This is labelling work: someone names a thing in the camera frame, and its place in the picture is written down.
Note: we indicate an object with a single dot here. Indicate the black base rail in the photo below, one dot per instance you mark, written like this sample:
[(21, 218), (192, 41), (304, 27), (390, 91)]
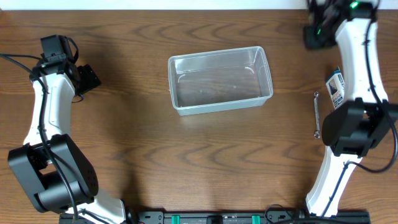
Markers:
[(277, 215)]

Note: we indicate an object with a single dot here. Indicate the clear plastic container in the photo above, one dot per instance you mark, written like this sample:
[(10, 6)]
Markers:
[(219, 80)]

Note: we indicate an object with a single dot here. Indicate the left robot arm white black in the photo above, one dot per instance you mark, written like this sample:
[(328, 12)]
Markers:
[(53, 172)]

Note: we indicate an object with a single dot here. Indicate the white teal screwdriver box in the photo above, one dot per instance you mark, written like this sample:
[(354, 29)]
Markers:
[(335, 85)]

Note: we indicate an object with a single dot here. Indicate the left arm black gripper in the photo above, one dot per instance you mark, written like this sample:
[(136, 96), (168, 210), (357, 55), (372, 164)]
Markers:
[(88, 77)]

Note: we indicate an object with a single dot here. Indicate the silver ring wrench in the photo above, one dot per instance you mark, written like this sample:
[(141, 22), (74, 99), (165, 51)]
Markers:
[(317, 118)]

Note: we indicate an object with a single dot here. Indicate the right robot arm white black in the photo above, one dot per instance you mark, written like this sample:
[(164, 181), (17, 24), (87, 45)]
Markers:
[(365, 115)]

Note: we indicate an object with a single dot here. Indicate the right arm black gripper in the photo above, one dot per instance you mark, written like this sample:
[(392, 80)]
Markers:
[(311, 42)]

